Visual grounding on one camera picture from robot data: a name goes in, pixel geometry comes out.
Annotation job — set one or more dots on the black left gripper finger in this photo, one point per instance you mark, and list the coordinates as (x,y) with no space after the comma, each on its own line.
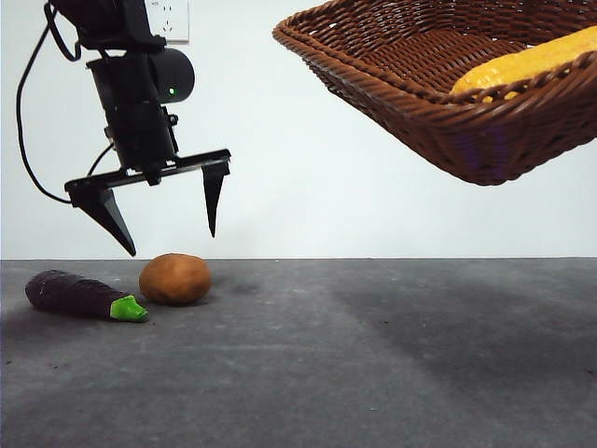
(105,212)
(214,196)

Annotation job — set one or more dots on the purple eggplant with green stem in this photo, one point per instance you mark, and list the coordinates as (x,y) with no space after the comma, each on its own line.
(70,294)

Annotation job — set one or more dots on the brown potato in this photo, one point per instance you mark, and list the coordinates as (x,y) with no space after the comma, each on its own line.
(175,280)

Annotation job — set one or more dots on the brown wicker basket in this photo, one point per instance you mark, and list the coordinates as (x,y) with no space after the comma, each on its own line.
(466,140)

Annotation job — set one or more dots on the yellow corn cob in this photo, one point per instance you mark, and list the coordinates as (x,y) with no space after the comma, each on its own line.
(522,60)

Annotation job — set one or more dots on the white wall socket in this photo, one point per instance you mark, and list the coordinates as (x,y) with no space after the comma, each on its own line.
(179,28)

